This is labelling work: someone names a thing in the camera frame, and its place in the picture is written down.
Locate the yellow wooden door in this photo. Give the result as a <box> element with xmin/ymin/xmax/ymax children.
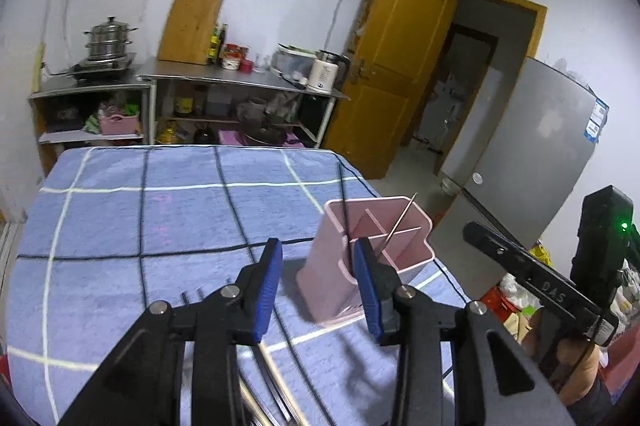
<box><xmin>322</xmin><ymin>0</ymin><xmax>458</xmax><ymax>179</ymax></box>

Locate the dark sauce bottle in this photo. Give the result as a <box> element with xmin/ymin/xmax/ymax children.
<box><xmin>208</xmin><ymin>23</ymin><xmax>228</xmax><ymax>64</ymax></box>

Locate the blue plaid tablecloth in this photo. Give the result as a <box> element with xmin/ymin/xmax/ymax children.
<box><xmin>5</xmin><ymin>144</ymin><xmax>469</xmax><ymax>426</ymax></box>

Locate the silver refrigerator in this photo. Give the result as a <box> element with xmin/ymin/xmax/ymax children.
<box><xmin>431</xmin><ymin>58</ymin><xmax>608</xmax><ymax>253</ymax></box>

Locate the steel shelf stand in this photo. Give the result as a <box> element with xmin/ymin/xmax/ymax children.
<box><xmin>28</xmin><ymin>71</ymin><xmax>152</xmax><ymax>146</ymax></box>

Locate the steel kitchen counter table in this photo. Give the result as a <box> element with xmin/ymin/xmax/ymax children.
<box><xmin>138</xmin><ymin>58</ymin><xmax>349</xmax><ymax>148</ymax></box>

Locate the wooden cutting board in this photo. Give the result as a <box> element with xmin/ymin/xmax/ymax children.
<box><xmin>156</xmin><ymin>0</ymin><xmax>224</xmax><ymax>64</ymax></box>

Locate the pink utensil holder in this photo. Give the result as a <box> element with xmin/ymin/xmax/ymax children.
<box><xmin>296</xmin><ymin>197</ymin><xmax>435</xmax><ymax>325</ymax></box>

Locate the black induction cooker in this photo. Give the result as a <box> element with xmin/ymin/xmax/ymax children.
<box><xmin>64</xmin><ymin>53</ymin><xmax>137</xmax><ymax>81</ymax></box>

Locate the person's right hand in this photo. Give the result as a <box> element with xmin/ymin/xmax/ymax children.
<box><xmin>521</xmin><ymin>308</ymin><xmax>600</xmax><ymax>404</ymax></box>

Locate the stainless steel steamer pot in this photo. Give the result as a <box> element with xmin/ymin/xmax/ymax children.
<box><xmin>84</xmin><ymin>16</ymin><xmax>138</xmax><ymax>61</ymax></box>

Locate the clear plastic storage box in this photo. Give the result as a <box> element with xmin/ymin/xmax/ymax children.
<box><xmin>271</xmin><ymin>44</ymin><xmax>316</xmax><ymax>79</ymax></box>

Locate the white electric kettle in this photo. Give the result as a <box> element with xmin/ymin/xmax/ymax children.
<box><xmin>307</xmin><ymin>50</ymin><xmax>350</xmax><ymax>94</ymax></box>

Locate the red lidded jar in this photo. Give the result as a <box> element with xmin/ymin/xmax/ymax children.
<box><xmin>219</xmin><ymin>44</ymin><xmax>248</xmax><ymax>71</ymax></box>

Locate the pink plastic basket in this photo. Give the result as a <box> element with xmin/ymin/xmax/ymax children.
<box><xmin>98</xmin><ymin>113</ymin><xmax>139</xmax><ymax>136</ymax></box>

